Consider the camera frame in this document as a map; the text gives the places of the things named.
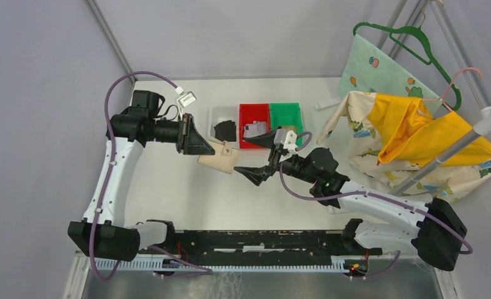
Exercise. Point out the green patterned cloth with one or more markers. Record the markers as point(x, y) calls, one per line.
point(369, 69)

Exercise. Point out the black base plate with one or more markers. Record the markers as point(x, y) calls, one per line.
point(271, 248)

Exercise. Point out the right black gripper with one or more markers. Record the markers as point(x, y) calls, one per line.
point(257, 175)

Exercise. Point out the yellow cloth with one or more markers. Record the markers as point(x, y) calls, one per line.
point(409, 132)

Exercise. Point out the green plastic bin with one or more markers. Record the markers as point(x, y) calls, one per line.
point(286, 115)

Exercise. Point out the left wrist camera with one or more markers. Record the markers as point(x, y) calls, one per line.
point(185, 99)

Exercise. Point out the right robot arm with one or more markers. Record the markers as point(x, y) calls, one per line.
point(425, 225)

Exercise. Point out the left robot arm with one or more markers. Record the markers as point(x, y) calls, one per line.
point(102, 231)

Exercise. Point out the red plastic bin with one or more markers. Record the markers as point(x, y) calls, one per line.
point(249, 113)

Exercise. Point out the dinosaur print cloth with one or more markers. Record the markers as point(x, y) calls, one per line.
point(453, 180)

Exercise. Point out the clear plastic box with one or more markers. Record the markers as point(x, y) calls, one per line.
point(326, 104)

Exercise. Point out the beige card holder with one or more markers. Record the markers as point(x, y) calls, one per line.
point(225, 158)

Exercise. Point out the white cards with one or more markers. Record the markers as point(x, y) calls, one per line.
point(256, 128)

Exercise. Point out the green clothes hanger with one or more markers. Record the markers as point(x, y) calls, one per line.
point(422, 38)

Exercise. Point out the black cards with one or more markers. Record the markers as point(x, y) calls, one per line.
point(225, 131)

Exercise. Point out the white plastic bin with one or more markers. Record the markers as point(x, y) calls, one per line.
point(218, 114)

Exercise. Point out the metal rack pole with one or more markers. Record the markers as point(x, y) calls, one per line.
point(482, 128)

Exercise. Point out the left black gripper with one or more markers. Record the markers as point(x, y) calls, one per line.
point(196, 144)

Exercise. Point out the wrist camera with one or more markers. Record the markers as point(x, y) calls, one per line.
point(285, 141)
point(185, 99)

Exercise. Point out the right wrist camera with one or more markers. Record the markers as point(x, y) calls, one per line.
point(285, 141)

